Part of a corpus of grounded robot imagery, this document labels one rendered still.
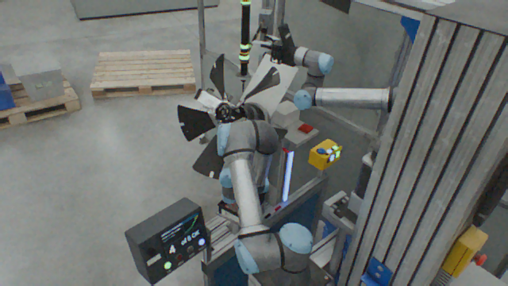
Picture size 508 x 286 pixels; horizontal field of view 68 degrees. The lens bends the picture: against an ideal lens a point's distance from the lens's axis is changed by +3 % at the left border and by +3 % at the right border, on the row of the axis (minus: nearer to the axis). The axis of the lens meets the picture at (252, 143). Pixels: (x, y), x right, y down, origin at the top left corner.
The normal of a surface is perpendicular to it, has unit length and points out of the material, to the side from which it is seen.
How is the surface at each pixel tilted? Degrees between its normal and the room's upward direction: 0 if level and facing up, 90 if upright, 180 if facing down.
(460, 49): 90
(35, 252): 0
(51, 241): 0
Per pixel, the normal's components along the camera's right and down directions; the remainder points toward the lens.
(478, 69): -0.77, 0.36
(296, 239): 0.17, -0.81
